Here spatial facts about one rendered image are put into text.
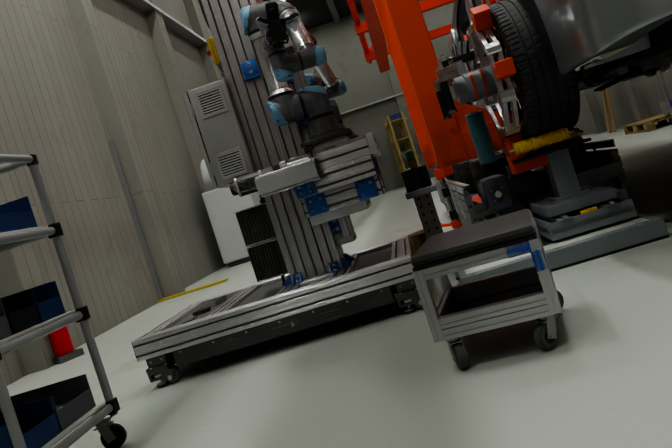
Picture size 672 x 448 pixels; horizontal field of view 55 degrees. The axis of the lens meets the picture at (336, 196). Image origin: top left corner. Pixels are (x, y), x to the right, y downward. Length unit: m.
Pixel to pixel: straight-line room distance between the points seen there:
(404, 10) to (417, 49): 0.22
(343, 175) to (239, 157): 0.52
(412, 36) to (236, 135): 1.14
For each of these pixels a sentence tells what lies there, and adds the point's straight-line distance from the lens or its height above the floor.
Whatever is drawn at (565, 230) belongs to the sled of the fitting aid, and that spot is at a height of 0.12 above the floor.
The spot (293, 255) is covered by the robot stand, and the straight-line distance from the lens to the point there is 3.02.
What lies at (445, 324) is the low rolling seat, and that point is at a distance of 1.83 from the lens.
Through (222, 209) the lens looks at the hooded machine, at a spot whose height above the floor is 0.83.
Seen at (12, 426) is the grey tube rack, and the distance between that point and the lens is 1.93.
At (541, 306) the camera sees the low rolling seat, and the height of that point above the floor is 0.12.
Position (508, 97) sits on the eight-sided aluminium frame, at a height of 0.73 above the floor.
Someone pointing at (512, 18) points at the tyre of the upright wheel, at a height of 1.05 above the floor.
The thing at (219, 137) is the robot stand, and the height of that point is 0.98.
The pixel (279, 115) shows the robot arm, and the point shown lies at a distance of 2.79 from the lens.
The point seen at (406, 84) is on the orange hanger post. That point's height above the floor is 1.25.
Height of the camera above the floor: 0.58
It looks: level
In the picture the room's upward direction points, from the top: 18 degrees counter-clockwise
